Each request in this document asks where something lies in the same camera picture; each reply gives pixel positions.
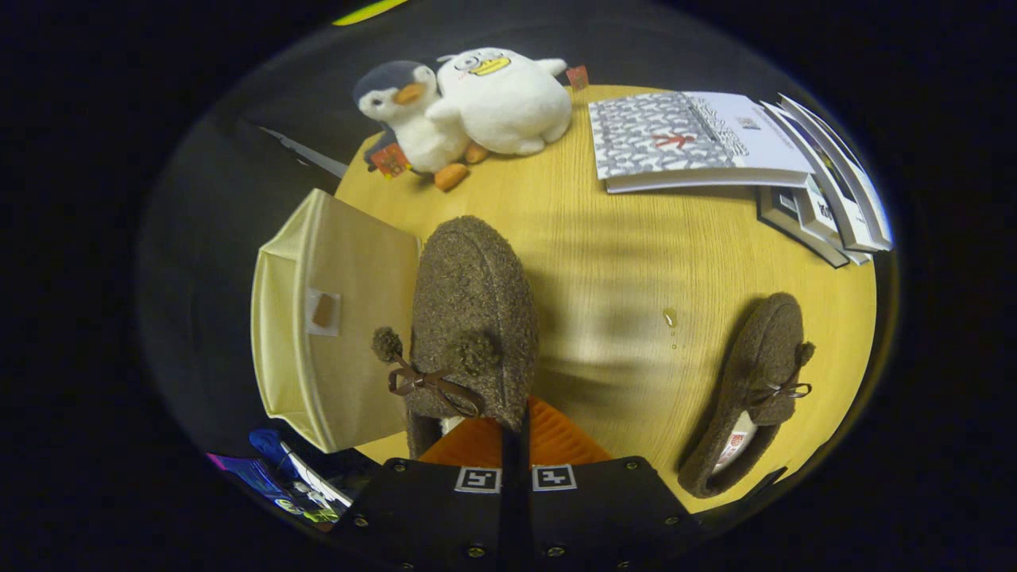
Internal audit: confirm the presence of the blue object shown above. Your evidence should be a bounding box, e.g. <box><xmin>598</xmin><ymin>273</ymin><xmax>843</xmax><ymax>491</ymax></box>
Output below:
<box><xmin>249</xmin><ymin>429</ymin><xmax>299</xmax><ymax>470</ymax></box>

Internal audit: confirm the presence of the beige fabric storage box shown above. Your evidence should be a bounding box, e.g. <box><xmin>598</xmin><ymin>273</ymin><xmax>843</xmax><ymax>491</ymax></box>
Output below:
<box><xmin>251</xmin><ymin>188</ymin><xmax>422</xmax><ymax>454</ymax></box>

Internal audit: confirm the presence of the grey white penguin plush toy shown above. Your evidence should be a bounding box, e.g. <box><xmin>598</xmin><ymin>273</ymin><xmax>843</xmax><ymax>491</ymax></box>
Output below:
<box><xmin>352</xmin><ymin>60</ymin><xmax>489</xmax><ymax>192</ymax></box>

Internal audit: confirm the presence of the white book with dark cover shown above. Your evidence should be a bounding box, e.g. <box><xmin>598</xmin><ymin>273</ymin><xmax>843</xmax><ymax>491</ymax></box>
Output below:
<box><xmin>761</xmin><ymin>101</ymin><xmax>875</xmax><ymax>267</ymax></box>

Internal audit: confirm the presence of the dark edged book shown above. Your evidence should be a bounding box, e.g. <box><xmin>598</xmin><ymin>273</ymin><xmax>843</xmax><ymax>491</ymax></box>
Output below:
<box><xmin>756</xmin><ymin>185</ymin><xmax>851</xmax><ymax>269</ymax></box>

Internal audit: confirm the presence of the brown fuzzy shoe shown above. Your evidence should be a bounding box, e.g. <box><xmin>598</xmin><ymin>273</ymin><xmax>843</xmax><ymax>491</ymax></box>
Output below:
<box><xmin>677</xmin><ymin>292</ymin><xmax>817</xmax><ymax>500</ymax></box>
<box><xmin>371</xmin><ymin>214</ymin><xmax>541</xmax><ymax>460</ymax></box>

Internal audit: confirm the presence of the grey strap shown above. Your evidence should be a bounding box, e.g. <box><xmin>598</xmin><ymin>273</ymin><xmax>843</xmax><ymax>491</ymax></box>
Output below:
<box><xmin>254</xmin><ymin>126</ymin><xmax>350</xmax><ymax>179</ymax></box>

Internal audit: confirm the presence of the white duck plush toy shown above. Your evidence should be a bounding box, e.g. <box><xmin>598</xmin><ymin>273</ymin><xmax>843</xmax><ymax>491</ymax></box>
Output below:
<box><xmin>425</xmin><ymin>48</ymin><xmax>573</xmax><ymax>157</ymax></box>

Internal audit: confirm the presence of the white book with black lettering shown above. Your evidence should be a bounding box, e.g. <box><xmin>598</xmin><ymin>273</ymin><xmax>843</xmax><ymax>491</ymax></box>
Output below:
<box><xmin>795</xmin><ymin>179</ymin><xmax>845</xmax><ymax>241</ymax></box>

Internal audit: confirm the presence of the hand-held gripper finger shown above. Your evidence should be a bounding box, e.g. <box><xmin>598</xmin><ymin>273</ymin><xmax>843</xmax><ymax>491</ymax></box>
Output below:
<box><xmin>518</xmin><ymin>397</ymin><xmax>705</xmax><ymax>572</ymax></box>
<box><xmin>332</xmin><ymin>419</ymin><xmax>517</xmax><ymax>572</ymax></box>

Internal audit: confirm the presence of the colourful display screen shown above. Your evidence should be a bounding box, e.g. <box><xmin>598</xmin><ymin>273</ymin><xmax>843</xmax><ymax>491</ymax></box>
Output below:
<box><xmin>208</xmin><ymin>453</ymin><xmax>342</xmax><ymax>525</ymax></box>

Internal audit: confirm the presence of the grey patterned book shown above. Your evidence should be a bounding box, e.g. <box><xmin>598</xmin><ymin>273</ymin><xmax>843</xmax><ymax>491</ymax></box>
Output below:
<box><xmin>588</xmin><ymin>91</ymin><xmax>817</xmax><ymax>195</ymax></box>

